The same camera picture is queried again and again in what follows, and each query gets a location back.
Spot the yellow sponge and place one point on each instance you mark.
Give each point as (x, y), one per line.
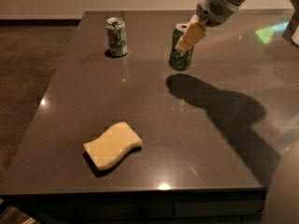
(111, 146)

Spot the dark cabinet drawers under table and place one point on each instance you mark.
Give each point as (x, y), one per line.
(151, 207)

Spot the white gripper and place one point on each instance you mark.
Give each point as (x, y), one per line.
(212, 10)

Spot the white 7up can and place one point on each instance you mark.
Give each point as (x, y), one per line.
(116, 36)

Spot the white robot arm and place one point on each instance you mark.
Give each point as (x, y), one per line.
(208, 13)

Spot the green soda can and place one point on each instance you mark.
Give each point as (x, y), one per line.
(180, 61)

